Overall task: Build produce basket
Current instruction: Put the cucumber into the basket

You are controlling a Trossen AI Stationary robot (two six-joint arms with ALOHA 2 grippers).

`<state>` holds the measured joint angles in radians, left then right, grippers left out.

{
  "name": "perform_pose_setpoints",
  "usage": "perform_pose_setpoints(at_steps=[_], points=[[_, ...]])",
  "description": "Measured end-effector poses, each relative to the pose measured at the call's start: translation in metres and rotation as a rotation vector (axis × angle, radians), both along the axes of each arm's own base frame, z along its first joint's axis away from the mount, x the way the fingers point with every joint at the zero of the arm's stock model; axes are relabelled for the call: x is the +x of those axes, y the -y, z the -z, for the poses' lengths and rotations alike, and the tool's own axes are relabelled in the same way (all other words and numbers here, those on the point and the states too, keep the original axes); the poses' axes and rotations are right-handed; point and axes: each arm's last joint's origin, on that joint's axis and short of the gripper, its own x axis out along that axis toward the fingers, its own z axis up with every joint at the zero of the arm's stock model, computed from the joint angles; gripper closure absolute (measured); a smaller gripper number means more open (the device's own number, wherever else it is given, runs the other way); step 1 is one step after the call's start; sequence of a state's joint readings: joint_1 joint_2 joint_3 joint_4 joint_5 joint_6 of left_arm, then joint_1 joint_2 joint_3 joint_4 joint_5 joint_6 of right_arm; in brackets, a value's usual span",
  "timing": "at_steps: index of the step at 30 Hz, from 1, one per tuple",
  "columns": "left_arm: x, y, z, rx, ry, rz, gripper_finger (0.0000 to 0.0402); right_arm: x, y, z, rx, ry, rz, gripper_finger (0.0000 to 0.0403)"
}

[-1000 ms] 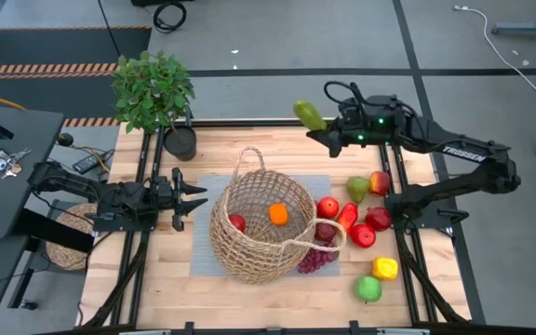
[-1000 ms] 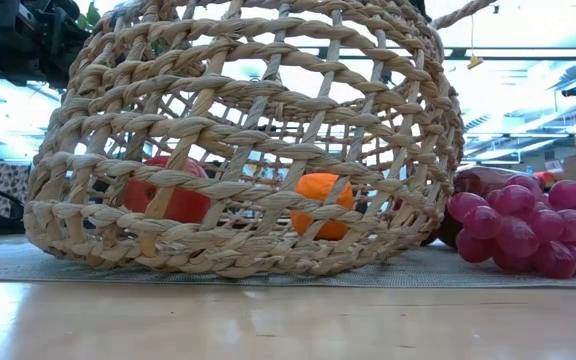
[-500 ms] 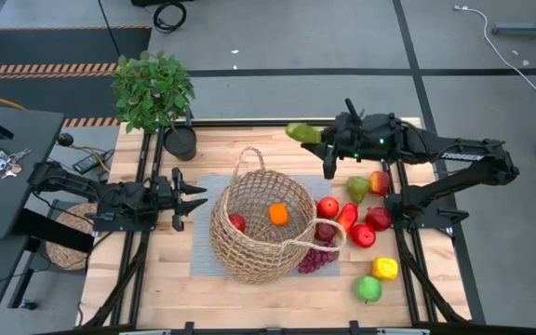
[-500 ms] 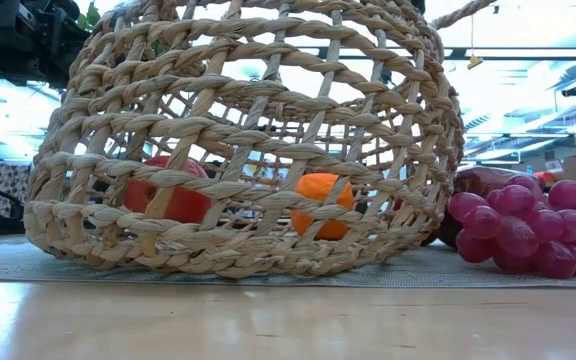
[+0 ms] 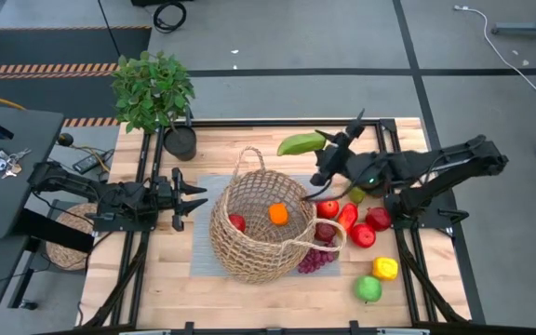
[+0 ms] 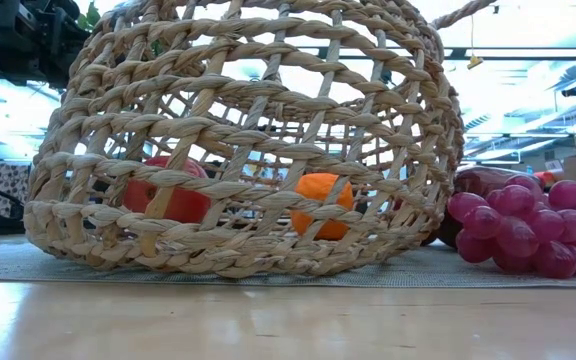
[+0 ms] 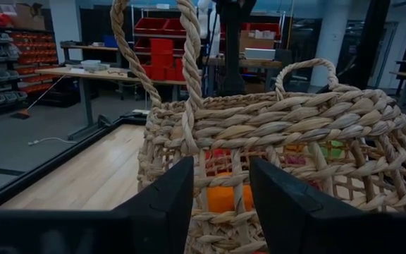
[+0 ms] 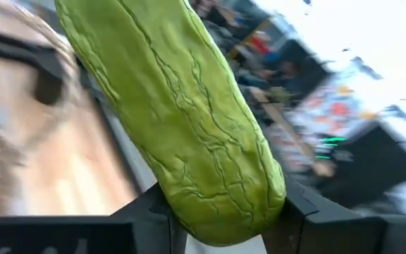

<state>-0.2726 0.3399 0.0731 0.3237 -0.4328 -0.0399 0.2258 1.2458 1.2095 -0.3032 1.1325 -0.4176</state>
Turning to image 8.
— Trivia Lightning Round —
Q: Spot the black computer case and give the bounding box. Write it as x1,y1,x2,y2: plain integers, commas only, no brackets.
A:
315,119,406,209

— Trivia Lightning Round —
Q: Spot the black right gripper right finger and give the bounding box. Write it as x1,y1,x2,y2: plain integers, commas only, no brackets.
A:
261,177,381,254

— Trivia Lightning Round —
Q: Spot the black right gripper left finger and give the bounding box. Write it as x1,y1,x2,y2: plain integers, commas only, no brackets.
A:
111,182,189,254

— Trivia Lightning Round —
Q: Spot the green wrinkled cucumber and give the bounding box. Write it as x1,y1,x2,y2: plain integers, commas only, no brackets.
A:
54,0,288,247

